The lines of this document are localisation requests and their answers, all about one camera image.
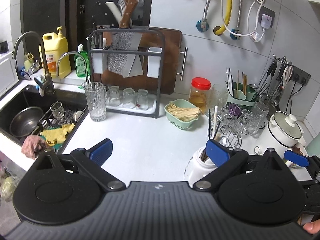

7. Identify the sink faucet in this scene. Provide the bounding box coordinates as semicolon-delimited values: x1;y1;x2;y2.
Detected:
11;30;56;95

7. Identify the textured glass mug by sink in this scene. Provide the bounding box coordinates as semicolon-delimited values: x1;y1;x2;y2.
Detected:
84;82;107;122

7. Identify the black dish rack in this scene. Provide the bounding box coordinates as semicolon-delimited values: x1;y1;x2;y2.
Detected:
87;26;165;118

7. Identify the white electric pot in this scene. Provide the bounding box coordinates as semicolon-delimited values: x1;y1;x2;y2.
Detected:
267;111;306;148

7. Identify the green soap bottle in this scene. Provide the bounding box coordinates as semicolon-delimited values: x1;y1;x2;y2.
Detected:
74;44;90;77

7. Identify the green plastic basket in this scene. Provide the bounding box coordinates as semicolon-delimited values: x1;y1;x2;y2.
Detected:
164;99;201;130

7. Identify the dried noodles bundle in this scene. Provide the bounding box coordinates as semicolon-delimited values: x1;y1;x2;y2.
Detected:
165;103;201;122

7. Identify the white ceramic Starbucks mug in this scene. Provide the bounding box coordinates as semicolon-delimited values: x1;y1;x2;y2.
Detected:
184;147;217;188

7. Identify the white wall plug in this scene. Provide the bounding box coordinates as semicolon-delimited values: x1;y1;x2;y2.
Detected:
260;14;273;30

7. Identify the person's right hand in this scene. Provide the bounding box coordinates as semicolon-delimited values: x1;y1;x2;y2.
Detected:
303;219;320;235

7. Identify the yellow gas hose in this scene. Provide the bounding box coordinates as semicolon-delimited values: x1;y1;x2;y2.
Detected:
214;0;235;36

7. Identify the black chopstick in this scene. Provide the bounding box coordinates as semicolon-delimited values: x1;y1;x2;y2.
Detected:
208;116;212;140

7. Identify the wooden chopstick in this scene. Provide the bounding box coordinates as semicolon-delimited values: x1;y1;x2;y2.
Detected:
214;132;222;141

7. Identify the cleaver knife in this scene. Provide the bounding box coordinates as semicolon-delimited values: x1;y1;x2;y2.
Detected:
107;0;140;78

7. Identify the wooden cutting board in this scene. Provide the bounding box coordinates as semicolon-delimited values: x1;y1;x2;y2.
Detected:
100;26;184;95

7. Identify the green utensil drainer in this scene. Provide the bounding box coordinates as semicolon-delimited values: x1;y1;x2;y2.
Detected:
226;82;257;109

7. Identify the tall textured glass mug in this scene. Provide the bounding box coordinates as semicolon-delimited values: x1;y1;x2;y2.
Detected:
250;101;269;133

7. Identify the long white chopstick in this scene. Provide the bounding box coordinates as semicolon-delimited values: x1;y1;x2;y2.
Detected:
212;105;218;139

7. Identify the steel bowl in sink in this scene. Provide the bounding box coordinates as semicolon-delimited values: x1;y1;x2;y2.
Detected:
9;106;43;138

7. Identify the wire glass holder rack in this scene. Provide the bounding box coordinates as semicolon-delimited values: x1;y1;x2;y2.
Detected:
218;105;265;150

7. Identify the red-lidded plastic jar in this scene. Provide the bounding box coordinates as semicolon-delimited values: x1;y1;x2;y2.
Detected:
188;77;212;114

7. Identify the yellow detergent bottle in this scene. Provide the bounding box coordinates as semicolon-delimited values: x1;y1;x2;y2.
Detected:
42;26;71;79

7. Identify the small upturned glass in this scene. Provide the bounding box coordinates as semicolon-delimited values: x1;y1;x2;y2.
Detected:
136;89;149;110
107;86;121;107
123;87;135;109

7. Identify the pink cloth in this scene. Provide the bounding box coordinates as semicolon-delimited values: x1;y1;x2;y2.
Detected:
21;135;50;159

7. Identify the yellow cloth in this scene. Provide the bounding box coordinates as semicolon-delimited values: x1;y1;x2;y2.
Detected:
41;124;75;146

